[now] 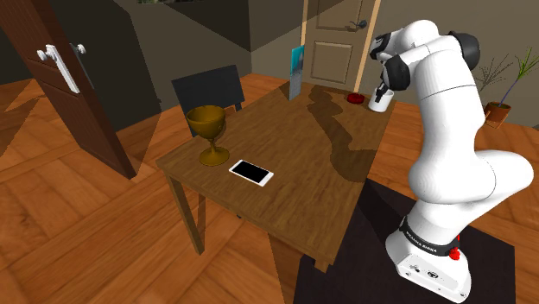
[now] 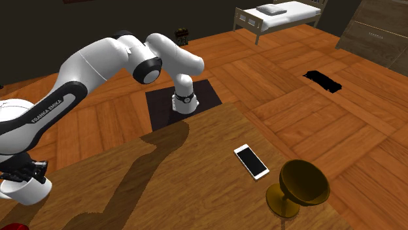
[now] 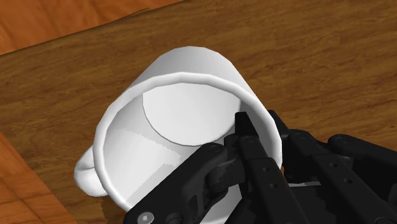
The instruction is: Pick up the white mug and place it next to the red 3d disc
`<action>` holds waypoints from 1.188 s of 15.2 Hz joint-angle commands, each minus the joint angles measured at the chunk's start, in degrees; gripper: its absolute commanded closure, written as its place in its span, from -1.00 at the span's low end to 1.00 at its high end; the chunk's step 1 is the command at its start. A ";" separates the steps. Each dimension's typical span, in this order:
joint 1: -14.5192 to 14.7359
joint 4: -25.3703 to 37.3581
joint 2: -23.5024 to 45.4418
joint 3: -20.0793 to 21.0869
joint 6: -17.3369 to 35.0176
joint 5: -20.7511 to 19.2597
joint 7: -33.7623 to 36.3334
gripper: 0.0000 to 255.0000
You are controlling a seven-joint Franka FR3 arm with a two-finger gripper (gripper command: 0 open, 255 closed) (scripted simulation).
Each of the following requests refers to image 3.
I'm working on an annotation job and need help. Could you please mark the white mug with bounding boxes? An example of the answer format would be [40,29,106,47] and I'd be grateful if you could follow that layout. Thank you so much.
[73,45,284,224]

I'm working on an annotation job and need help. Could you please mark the brown wooden table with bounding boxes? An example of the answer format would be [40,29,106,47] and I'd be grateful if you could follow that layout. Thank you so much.
[0,0,397,224]

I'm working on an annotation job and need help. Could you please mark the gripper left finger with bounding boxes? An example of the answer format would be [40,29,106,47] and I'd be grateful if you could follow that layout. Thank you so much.
[122,111,311,224]

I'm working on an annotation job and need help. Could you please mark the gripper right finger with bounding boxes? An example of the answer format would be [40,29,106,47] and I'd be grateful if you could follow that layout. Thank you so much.
[267,109,397,224]

